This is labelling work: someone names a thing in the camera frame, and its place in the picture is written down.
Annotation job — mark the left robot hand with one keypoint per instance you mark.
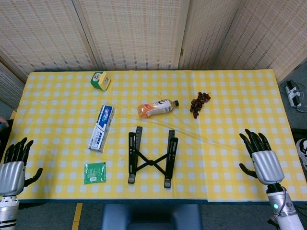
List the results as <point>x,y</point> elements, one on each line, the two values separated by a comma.
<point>12,175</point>

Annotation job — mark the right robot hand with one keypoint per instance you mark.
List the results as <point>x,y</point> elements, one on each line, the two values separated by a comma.
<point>267,165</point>

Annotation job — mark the black folding stand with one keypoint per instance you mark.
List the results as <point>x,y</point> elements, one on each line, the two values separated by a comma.
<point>150,163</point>

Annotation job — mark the white black sneaker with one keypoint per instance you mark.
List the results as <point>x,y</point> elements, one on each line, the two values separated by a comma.
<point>302,153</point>

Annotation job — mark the yellow checkered tablecloth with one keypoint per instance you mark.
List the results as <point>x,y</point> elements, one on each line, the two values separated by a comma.
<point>216,148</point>

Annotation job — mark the white power strip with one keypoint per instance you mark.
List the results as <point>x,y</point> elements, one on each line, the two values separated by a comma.
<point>292,94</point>

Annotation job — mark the yellow floor tape strip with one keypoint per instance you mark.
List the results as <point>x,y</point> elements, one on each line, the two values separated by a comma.
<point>77,216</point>

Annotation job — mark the green sachet packet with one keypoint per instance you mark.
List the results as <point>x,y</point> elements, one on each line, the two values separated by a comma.
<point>94,172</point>

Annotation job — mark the woven folding screen panel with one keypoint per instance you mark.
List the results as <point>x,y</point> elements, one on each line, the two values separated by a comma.
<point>134,31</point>
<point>206,31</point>
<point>9,83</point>
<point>43,31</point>
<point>268,33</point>

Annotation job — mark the dark red grape bunch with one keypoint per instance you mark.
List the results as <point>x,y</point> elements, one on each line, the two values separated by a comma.
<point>196,105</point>

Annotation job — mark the blue white toothpaste box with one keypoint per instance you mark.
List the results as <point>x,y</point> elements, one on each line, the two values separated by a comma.
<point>100,129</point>

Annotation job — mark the orange drink bottle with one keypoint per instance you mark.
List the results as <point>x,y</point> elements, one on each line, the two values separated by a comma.
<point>156,108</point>

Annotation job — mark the green yellow plastic container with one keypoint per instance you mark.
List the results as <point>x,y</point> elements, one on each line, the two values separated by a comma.
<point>100,80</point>

